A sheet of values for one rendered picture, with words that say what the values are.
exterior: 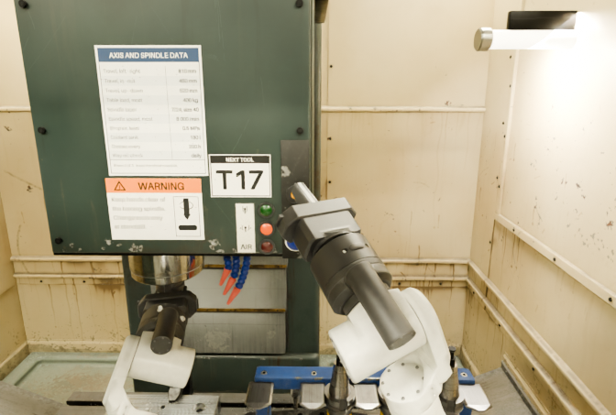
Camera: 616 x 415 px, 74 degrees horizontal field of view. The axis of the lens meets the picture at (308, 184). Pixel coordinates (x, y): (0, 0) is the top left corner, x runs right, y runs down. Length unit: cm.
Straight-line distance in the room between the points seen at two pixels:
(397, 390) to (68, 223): 57
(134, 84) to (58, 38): 13
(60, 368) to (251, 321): 108
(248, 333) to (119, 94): 106
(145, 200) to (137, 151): 8
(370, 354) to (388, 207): 132
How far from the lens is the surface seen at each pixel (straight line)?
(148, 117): 70
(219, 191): 68
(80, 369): 229
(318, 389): 96
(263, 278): 144
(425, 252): 188
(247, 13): 66
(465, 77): 178
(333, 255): 53
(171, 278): 92
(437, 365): 55
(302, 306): 153
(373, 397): 95
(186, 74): 67
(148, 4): 70
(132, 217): 74
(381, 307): 47
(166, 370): 79
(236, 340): 158
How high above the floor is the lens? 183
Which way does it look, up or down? 14 degrees down
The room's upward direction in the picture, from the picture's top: straight up
